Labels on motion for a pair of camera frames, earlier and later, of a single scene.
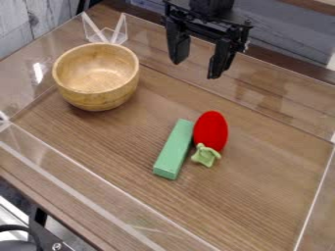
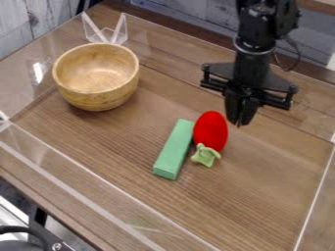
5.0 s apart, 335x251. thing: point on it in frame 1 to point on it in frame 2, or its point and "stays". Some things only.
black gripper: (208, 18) to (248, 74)
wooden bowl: (96, 75) stays
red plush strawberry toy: (210, 134) stays
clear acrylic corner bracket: (104, 35) stays
